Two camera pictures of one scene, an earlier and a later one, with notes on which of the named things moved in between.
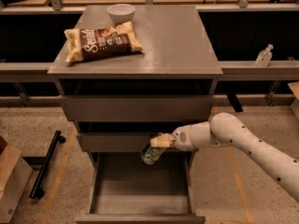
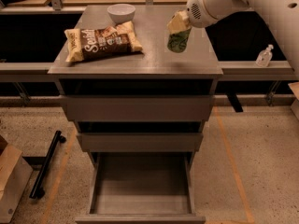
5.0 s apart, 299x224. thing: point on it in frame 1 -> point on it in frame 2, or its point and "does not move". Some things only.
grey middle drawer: x=119 y=142 does not move
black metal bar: x=37 y=189 does not move
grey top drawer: x=137 y=107 does not move
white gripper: x=180 y=137 -> x=199 y=12
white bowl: x=119 y=13 does not move
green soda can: x=150 y=154 -> x=177 y=41
